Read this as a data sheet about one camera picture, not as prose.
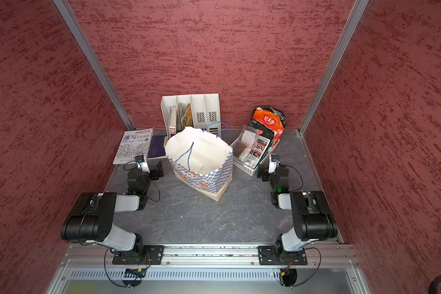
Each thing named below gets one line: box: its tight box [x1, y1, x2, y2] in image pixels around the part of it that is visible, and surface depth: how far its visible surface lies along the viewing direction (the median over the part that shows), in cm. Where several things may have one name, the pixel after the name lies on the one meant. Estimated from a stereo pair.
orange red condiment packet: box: [251, 105, 287, 147], surface depth 102 cm
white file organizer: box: [160, 93, 222, 139], surface depth 105 cm
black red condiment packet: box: [245, 119, 276, 170], surface depth 99 cm
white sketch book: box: [112, 128, 155, 165], surface depth 112 cm
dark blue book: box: [147, 135, 166, 159], surface depth 115 cm
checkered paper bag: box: [164, 126, 234, 202], surface depth 85 cm
